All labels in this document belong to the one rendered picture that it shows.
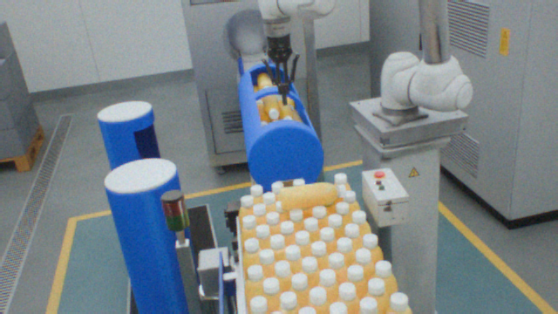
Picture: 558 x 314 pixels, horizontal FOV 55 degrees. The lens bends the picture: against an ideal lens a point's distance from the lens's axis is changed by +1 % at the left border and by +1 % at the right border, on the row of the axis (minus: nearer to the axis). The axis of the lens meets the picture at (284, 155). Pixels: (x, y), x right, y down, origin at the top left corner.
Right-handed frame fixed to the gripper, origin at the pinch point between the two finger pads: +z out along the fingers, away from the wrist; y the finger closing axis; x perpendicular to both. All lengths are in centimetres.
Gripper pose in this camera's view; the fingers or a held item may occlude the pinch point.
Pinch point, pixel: (283, 94)
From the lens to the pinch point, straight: 181.0
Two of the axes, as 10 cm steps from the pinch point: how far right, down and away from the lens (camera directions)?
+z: 0.9, 9.0, 4.3
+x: -1.2, -4.2, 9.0
